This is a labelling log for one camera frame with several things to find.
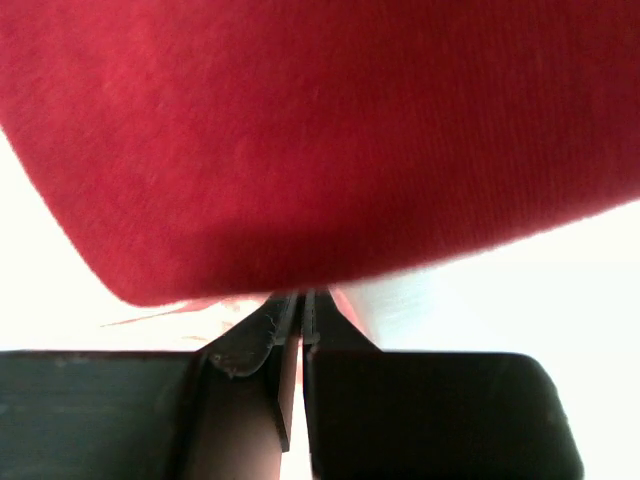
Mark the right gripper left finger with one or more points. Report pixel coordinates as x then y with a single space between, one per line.
221 412

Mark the pink polo shirt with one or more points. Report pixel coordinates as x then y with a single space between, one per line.
345 307

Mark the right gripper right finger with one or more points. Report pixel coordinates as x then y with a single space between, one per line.
427 415

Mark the folded red t shirt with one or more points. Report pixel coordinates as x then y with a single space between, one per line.
210 148

